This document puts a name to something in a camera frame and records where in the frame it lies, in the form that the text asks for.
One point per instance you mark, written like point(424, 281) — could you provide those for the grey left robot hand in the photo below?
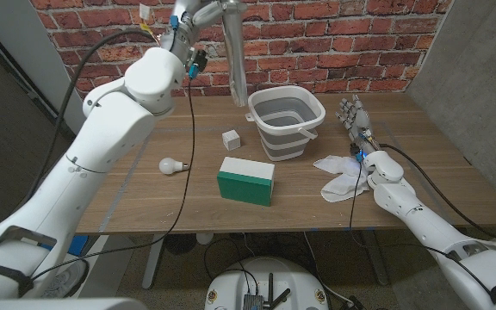
point(185, 32)

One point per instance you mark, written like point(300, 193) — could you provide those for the shiny metal tube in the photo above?
point(235, 56)

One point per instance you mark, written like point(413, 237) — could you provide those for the white robot torso base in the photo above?
point(231, 284)

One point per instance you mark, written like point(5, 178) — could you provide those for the white grey collapsible bucket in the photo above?
point(289, 146)

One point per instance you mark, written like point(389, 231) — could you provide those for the black antenna device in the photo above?
point(252, 302)

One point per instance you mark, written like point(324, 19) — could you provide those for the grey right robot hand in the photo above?
point(357, 120)

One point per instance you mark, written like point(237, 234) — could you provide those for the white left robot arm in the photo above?
point(101, 138)

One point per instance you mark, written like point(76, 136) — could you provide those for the green and white box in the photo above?
point(244, 188)

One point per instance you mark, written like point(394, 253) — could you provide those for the small white cube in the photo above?
point(231, 140)

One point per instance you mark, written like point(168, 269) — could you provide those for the white table leg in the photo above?
point(153, 258)

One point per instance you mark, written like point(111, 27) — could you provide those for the white light bulb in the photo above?
point(168, 165)

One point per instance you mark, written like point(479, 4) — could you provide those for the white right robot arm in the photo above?
point(429, 232)

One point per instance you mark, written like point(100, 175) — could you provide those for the red brick printed backdrop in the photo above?
point(338, 43)

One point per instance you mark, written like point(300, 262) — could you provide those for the blue floor pad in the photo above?
point(78, 245)

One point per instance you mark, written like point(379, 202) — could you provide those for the crumpled white cloth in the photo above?
point(338, 187)

